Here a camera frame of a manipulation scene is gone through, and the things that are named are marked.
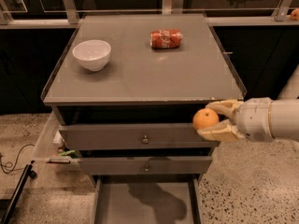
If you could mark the crushed red soda can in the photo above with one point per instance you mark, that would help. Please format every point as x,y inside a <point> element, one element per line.
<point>165,39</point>

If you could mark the white ceramic bowl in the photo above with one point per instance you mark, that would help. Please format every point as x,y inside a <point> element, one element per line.
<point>92,55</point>

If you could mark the grey middle drawer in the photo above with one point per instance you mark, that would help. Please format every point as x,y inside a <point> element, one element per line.
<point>146,165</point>

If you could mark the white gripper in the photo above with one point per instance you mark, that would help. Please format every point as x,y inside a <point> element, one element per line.
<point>254,118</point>

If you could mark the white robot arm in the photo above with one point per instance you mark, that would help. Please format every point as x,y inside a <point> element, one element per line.
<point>283,119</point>

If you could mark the white round post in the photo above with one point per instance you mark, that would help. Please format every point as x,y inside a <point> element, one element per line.
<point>291,89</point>

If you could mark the background orange fruit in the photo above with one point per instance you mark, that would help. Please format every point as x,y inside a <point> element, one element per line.
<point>295,14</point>

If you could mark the grey drawer cabinet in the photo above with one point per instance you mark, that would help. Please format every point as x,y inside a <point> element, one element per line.
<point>140,84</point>

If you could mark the grey bottom drawer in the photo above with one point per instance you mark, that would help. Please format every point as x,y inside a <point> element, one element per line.
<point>147,199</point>

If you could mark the grey drawer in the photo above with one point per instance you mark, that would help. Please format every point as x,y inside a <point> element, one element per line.
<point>147,199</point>
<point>132,136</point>
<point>146,165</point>

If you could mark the black metal stand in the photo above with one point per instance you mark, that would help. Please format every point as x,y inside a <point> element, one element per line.
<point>7,205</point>

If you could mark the grey top drawer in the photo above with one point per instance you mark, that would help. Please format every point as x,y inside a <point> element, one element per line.
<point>132,136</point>

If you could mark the metal window railing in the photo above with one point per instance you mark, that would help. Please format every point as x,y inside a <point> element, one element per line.
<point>26,14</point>

